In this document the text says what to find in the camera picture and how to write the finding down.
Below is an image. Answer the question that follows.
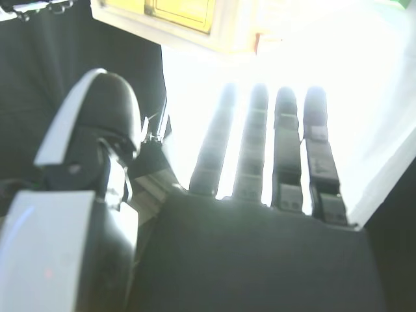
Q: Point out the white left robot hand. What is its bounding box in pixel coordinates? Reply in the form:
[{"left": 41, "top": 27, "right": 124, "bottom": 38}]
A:
[{"left": 0, "top": 67, "right": 391, "bottom": 312}]

